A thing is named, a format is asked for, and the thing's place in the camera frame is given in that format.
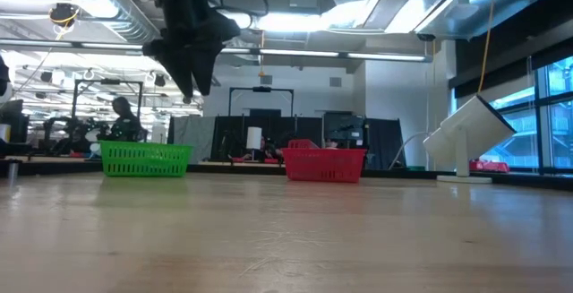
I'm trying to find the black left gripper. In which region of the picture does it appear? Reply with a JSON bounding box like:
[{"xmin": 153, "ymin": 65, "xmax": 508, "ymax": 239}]
[{"xmin": 141, "ymin": 10, "xmax": 242, "ymax": 99}]

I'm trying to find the grey cloth cover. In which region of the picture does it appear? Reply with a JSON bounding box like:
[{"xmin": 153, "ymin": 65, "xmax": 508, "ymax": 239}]
[{"xmin": 167, "ymin": 116, "xmax": 217, "ymax": 165}]

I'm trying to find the person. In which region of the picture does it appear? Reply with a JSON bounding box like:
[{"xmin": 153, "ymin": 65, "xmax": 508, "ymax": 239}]
[
  {"xmin": 96, "ymin": 96, "xmax": 149, "ymax": 144},
  {"xmin": 244, "ymin": 135, "xmax": 283, "ymax": 162}
]

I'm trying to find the white cylinder lamp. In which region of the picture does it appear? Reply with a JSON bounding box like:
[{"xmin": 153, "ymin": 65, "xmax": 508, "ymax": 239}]
[{"xmin": 246, "ymin": 125, "xmax": 263, "ymax": 162}]

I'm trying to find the green plastic basket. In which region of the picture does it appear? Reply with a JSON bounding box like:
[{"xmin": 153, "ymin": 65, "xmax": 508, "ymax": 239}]
[{"xmin": 98, "ymin": 140, "xmax": 193, "ymax": 178}]

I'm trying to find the long ceiling light strip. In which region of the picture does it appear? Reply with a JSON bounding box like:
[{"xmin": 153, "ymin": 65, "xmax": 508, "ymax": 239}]
[{"xmin": 0, "ymin": 37, "xmax": 433, "ymax": 64}]

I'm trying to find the red plastic basket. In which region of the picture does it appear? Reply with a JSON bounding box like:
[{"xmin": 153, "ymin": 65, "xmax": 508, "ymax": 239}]
[{"xmin": 281, "ymin": 147, "xmax": 368, "ymax": 184}]

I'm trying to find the black monitor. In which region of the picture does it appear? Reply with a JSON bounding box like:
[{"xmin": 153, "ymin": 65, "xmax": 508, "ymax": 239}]
[{"xmin": 0, "ymin": 99, "xmax": 30, "ymax": 155}]

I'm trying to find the black curtain partition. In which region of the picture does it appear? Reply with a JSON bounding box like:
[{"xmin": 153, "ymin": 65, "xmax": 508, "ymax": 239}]
[{"xmin": 210, "ymin": 114, "xmax": 406, "ymax": 171}]

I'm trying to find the red object at window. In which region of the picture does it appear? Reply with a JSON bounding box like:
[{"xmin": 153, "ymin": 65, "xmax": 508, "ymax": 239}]
[{"xmin": 468, "ymin": 159, "xmax": 510, "ymax": 174}]

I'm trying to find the black gantry frame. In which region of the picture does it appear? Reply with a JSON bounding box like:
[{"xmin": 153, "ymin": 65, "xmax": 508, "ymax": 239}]
[
  {"xmin": 228, "ymin": 86, "xmax": 295, "ymax": 117},
  {"xmin": 71, "ymin": 79, "xmax": 144, "ymax": 144}
]

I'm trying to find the silver round ceiling duct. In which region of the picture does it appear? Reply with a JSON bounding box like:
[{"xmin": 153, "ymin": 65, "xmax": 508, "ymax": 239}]
[{"xmin": 39, "ymin": 0, "xmax": 162, "ymax": 46}]

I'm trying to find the black aluminium table frame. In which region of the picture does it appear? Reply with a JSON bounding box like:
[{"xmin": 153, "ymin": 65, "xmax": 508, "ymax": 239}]
[{"xmin": 0, "ymin": 158, "xmax": 573, "ymax": 192}]

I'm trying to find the black reel with yellow cord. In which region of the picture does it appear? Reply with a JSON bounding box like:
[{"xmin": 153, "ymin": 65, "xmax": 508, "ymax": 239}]
[{"xmin": 47, "ymin": 2, "xmax": 81, "ymax": 29}]

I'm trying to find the silver square ceiling duct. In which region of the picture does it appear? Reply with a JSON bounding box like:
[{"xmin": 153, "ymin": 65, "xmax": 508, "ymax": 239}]
[{"xmin": 415, "ymin": 0, "xmax": 550, "ymax": 42}]

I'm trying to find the yellow hanging cable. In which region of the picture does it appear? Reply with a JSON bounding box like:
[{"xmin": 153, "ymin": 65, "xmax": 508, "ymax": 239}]
[{"xmin": 477, "ymin": 0, "xmax": 496, "ymax": 95}]

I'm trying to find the window with black frame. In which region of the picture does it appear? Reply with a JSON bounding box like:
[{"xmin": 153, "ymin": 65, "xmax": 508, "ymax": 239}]
[{"xmin": 451, "ymin": 55, "xmax": 573, "ymax": 173}]

